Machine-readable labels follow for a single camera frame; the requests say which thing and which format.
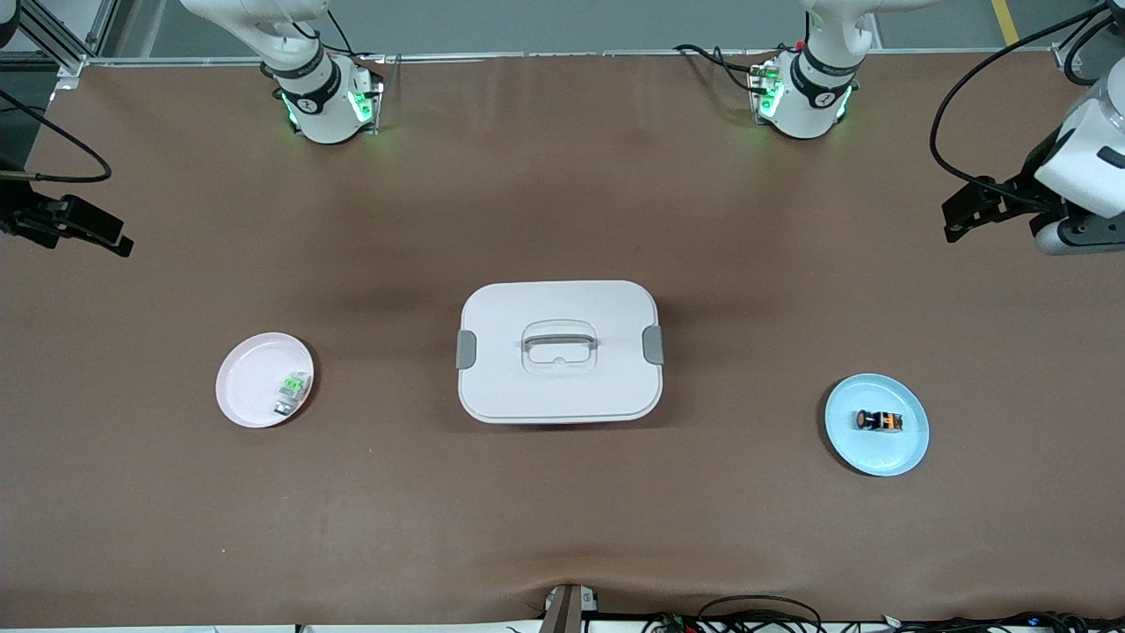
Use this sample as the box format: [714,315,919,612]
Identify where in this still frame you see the white lidded storage box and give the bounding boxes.
[455,280,665,426]

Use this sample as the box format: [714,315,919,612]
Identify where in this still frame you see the pink round plate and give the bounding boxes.
[215,331,316,429]

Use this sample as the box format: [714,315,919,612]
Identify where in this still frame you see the light blue round plate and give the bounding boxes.
[824,373,931,477]

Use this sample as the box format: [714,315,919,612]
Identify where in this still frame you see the brown table mat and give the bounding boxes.
[0,51,1125,627]

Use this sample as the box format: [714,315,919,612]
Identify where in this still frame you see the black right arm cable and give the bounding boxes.
[0,86,113,185]

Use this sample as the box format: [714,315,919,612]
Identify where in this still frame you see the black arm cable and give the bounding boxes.
[929,3,1110,214]
[0,86,113,185]

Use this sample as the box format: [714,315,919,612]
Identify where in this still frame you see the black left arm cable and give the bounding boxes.
[929,3,1110,214]

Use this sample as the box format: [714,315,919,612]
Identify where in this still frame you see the aluminium frame post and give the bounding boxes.
[1050,0,1125,71]
[13,0,120,91]

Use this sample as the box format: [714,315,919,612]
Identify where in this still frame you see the green push-button switch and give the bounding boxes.
[272,373,310,416]

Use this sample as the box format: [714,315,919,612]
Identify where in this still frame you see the black left base cables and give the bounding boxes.
[674,42,776,94]

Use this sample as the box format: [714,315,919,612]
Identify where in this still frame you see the black base cables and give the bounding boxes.
[294,7,388,64]
[674,42,776,94]

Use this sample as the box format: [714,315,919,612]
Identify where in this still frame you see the black right base cables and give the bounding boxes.
[294,7,388,64]

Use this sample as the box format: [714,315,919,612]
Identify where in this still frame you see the aluminium table edge rail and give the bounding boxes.
[83,48,1056,68]

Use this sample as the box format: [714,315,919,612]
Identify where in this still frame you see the black looped cable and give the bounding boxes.
[696,594,824,633]

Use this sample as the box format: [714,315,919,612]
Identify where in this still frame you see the metal table edge bracket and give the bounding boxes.
[541,583,600,633]

